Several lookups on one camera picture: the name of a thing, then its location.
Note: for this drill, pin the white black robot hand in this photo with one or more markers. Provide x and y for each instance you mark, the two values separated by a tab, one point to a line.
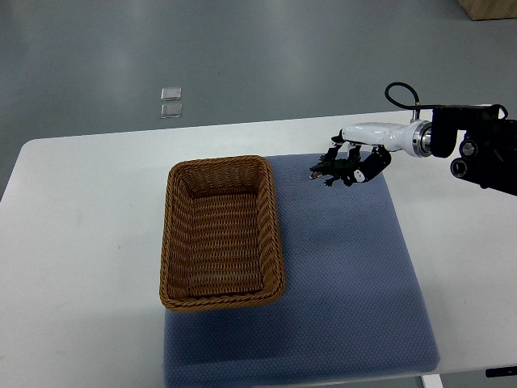
374	143

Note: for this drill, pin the dark green toy crocodile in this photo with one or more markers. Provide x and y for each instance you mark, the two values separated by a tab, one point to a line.
337	169

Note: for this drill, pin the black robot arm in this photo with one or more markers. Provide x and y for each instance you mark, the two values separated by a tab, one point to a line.
483	135

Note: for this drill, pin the brown wicker basket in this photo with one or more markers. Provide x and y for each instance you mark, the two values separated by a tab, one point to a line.
221	244

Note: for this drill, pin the wooden box corner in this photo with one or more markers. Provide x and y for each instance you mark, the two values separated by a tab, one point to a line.
482	10

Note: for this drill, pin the blue grey fabric mat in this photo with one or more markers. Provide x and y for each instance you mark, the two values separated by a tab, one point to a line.
351	308

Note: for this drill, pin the upper clear floor plate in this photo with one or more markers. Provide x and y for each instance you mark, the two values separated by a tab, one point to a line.
171	93

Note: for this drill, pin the white table leg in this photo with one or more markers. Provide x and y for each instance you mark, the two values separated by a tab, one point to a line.
432	381

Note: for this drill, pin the black table bracket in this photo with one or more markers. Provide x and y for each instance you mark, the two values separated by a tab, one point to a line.
501	372

